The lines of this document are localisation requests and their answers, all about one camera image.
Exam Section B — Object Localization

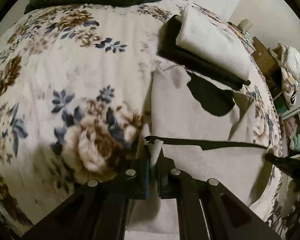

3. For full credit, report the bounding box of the pile of clothes on chair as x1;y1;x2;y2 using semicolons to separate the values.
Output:
273;43;300;107

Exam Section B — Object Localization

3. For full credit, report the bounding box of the folded white garment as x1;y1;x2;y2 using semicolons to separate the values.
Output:
175;6;251;81

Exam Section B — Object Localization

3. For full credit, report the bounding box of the white wardrobe shelf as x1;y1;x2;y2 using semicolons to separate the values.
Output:
284;112;300;159

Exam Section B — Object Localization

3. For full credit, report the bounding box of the floral bed sheet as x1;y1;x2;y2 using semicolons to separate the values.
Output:
0;0;281;237

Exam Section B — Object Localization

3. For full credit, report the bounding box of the beige garment with black collar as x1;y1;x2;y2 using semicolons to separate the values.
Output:
126;66;271;239

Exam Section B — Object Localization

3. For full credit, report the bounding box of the folded black garment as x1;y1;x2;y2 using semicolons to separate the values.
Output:
158;15;251;90

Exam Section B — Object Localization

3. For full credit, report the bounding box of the beige lamp on nightstand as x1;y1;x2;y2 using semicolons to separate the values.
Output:
237;18;253;34

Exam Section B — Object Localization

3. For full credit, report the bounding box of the brown cardboard box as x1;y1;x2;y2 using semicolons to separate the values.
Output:
252;37;282;80

